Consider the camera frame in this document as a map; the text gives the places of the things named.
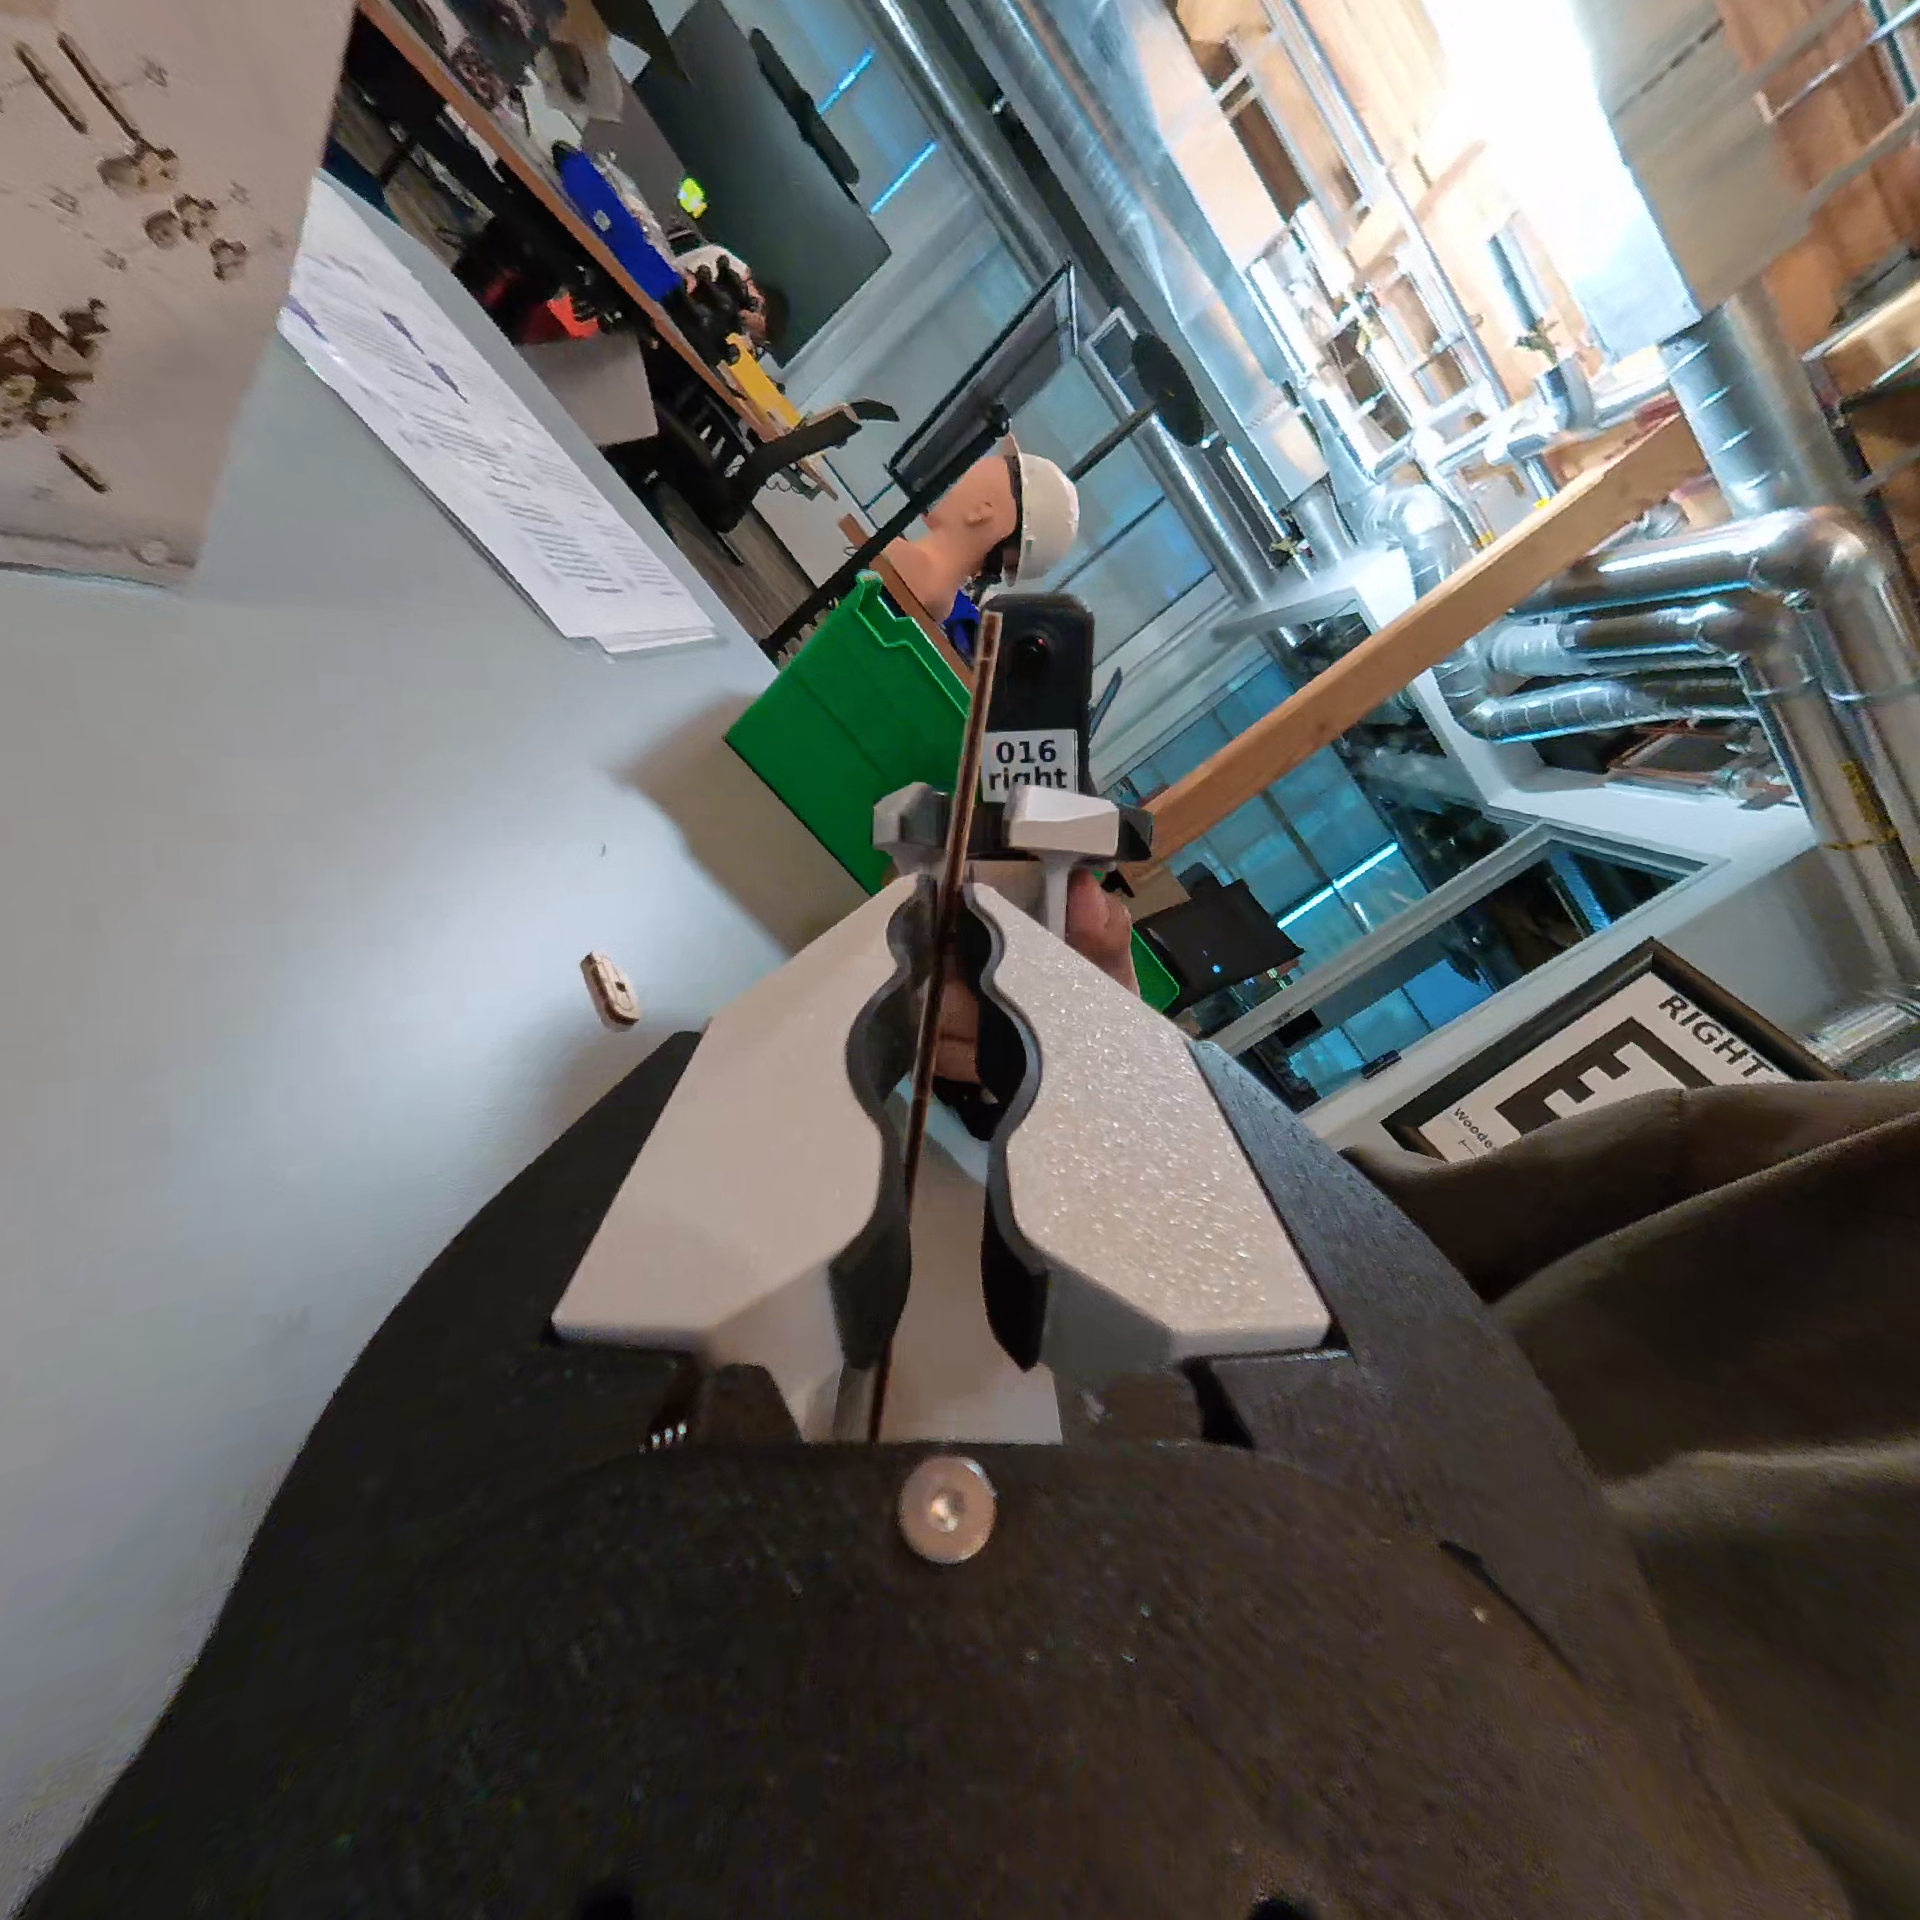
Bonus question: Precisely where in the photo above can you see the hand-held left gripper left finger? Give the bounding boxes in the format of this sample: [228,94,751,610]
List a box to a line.
[549,881,940,1445]

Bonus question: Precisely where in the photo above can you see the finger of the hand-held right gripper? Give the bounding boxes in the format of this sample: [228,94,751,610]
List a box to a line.
[1002,783,1153,934]
[873,779,965,888]

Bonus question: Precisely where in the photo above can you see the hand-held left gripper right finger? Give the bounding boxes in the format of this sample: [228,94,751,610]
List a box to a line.
[960,881,1338,1433]

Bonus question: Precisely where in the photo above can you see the wooden parts sheet with wheels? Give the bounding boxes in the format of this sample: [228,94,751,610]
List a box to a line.
[867,607,1003,1445]

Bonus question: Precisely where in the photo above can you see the grey desk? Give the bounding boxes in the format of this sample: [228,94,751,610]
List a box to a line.
[0,171,962,1920]

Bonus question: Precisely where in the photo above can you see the person's right hand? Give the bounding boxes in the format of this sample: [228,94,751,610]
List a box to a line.
[921,871,1145,1103]

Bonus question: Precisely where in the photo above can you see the green plastic bin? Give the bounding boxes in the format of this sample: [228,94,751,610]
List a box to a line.
[724,576,1183,1017]

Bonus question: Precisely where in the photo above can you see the white hard hat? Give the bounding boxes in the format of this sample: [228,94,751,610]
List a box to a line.
[997,431,1083,589]

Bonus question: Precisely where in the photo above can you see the mannequin head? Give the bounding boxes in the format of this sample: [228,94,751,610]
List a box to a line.
[879,449,1037,640]

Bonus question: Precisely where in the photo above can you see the framed black white sign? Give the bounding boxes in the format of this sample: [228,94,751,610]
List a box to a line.
[1377,937,1849,1168]

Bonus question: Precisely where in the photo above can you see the wooden beam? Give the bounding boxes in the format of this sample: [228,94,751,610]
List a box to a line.
[1137,411,1714,874]

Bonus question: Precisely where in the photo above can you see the laminated paper sheet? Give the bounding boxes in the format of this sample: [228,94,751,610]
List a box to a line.
[277,171,724,663]

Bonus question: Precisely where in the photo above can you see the black display panel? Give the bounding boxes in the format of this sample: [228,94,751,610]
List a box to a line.
[661,0,890,366]

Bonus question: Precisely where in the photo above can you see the blue parts bin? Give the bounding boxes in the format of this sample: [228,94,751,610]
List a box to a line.
[555,142,683,309]

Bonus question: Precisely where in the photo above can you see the person's olive shirt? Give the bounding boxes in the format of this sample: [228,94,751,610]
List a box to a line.
[1339,1077,1920,1920]

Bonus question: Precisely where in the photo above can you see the long wooden workbench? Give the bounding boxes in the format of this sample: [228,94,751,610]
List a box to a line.
[357,0,849,453]

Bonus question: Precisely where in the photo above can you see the assembly instruction booklet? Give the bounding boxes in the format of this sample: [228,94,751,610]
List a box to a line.
[0,0,357,589]

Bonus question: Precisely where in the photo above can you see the metal ventilation duct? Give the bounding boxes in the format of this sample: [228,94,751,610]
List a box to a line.
[1401,286,1920,797]

